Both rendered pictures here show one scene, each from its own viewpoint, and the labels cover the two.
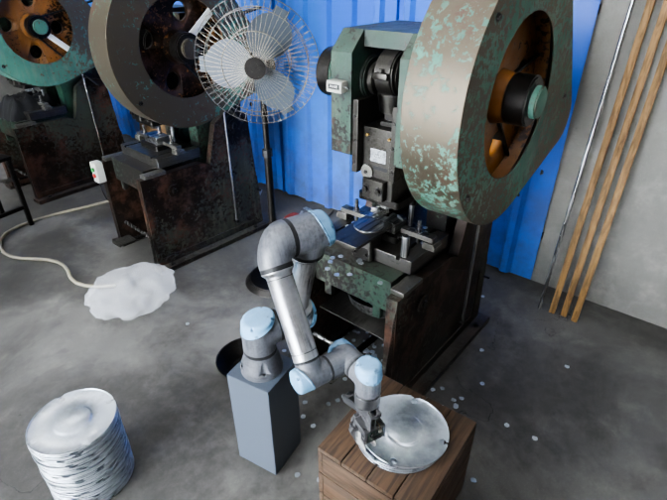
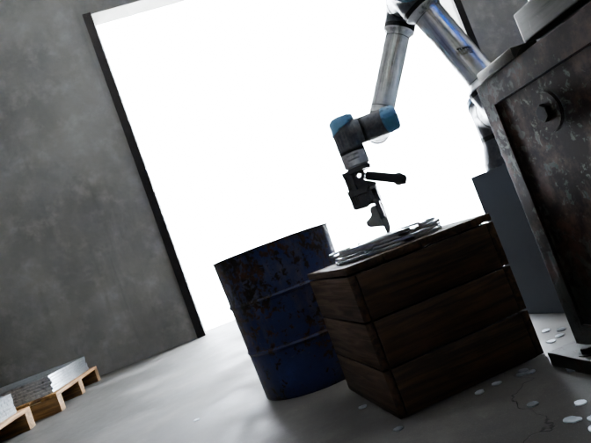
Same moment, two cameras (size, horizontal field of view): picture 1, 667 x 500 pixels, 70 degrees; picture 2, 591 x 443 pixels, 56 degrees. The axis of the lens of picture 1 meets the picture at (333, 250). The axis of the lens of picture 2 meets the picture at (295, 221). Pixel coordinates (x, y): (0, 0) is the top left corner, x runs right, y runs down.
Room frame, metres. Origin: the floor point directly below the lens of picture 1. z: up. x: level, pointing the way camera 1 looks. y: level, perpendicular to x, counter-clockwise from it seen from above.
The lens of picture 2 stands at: (1.85, -1.47, 0.42)
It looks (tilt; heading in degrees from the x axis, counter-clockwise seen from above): 3 degrees up; 131
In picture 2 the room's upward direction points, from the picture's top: 20 degrees counter-clockwise
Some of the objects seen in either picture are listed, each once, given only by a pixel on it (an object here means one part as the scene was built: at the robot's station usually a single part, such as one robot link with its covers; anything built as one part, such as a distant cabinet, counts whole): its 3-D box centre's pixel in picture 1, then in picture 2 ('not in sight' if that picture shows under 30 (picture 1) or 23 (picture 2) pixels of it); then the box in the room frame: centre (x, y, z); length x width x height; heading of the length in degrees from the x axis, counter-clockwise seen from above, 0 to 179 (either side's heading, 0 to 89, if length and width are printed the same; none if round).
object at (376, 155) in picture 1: (384, 160); not in sight; (1.79, -0.20, 1.04); 0.17 x 0.15 x 0.30; 140
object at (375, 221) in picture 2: not in sight; (376, 221); (0.98, -0.11, 0.42); 0.06 x 0.03 x 0.09; 27
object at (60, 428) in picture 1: (72, 420); not in sight; (1.15, 0.93, 0.31); 0.29 x 0.29 x 0.01
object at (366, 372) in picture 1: (367, 377); (346, 134); (0.98, -0.10, 0.69); 0.09 x 0.08 x 0.11; 34
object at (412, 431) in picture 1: (404, 429); (381, 237); (1.05, -0.23, 0.38); 0.29 x 0.29 x 0.01
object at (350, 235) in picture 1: (361, 243); not in sight; (1.68, -0.11, 0.72); 0.25 x 0.14 x 0.14; 140
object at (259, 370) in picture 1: (261, 356); (505, 147); (1.26, 0.26, 0.50); 0.15 x 0.15 x 0.10
